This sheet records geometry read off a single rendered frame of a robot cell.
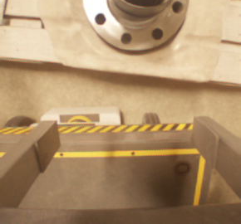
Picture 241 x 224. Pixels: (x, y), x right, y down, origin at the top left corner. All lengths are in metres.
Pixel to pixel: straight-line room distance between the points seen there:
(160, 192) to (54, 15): 0.53
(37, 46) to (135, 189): 0.47
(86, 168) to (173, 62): 0.36
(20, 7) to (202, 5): 0.49
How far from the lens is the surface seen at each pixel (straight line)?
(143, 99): 0.69
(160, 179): 0.45
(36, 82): 0.74
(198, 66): 0.55
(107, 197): 0.48
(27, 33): 0.58
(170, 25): 0.49
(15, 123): 0.68
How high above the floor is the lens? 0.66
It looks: 74 degrees down
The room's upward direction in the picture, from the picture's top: 180 degrees clockwise
